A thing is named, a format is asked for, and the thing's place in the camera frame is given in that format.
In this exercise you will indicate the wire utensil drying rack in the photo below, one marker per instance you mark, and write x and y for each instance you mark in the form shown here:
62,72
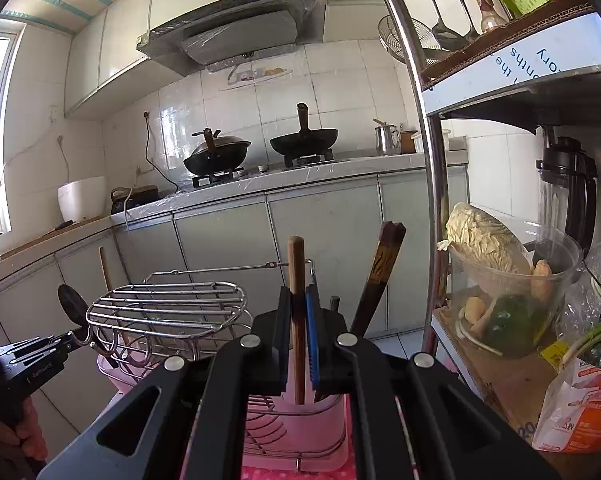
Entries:
187,313

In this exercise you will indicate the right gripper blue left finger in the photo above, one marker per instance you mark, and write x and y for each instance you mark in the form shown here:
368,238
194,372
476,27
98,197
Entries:
186,419

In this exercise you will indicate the right pink plastic cup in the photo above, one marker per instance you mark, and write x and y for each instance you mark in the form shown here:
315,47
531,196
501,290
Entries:
311,426

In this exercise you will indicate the gas stove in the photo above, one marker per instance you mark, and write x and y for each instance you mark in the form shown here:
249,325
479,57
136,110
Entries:
242,172

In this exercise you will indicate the napa cabbage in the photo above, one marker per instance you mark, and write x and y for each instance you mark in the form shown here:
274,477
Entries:
485,240

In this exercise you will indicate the clear plastic bag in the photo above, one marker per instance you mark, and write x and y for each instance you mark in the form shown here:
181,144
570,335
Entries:
581,309

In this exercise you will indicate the glass bowl of vegetables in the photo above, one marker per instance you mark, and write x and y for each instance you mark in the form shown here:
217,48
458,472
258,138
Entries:
476,288

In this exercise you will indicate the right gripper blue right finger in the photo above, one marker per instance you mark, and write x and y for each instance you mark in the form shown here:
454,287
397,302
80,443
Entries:
412,418

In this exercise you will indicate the white rice cooker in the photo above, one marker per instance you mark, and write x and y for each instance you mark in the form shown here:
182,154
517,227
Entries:
83,199

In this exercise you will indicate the dark brown chopstick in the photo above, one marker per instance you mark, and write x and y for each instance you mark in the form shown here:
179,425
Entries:
391,238
334,304

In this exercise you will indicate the black blender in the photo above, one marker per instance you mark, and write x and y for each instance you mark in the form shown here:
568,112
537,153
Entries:
568,188

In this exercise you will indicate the black wok with lid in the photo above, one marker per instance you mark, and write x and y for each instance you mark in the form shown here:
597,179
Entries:
216,153

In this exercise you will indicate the glass bottle on shelf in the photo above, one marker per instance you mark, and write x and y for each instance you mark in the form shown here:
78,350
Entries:
490,18

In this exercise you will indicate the steel shelf rack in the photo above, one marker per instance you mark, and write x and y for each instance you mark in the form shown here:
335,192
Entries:
500,152

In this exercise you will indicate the black plastic spoon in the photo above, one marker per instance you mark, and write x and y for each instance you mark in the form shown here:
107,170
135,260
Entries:
76,309

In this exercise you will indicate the left pink plastic cup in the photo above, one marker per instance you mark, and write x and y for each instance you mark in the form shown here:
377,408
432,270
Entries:
126,376

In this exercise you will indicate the pink polka dot blanket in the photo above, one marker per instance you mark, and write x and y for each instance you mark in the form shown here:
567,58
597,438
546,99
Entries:
264,428

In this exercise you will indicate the range hood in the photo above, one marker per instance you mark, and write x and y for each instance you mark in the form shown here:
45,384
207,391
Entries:
228,33

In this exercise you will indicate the orange white food bag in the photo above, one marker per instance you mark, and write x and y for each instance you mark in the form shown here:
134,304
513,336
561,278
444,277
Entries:
570,419

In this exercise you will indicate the pink drip tray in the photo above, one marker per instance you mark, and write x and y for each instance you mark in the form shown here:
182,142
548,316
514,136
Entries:
306,462

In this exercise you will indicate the person's left hand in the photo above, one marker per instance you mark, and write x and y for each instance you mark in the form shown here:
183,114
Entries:
27,436

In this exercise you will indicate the black wok wooden handle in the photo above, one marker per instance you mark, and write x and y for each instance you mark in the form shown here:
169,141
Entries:
305,141

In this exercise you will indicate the black basket on counter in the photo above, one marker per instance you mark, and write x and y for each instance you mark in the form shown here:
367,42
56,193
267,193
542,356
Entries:
127,198

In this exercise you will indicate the green pepper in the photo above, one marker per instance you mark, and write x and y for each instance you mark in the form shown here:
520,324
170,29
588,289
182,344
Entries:
514,325

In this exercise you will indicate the pink plastic cup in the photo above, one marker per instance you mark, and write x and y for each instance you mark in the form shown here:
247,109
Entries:
126,376
311,426

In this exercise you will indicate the black ladle hanging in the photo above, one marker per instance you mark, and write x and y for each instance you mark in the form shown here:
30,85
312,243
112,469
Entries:
446,37

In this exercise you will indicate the steel kettle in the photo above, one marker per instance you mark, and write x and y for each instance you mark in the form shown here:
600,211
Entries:
387,138

